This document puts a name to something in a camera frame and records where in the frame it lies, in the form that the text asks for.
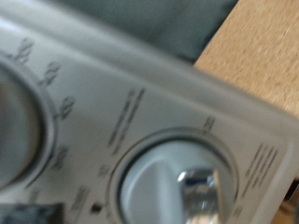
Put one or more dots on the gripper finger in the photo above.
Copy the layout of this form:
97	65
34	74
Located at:
28	215

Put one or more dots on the silver oven knob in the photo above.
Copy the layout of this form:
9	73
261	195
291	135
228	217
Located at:
15	124
155	193

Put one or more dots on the silver toaster oven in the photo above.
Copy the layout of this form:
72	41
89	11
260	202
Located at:
93	93

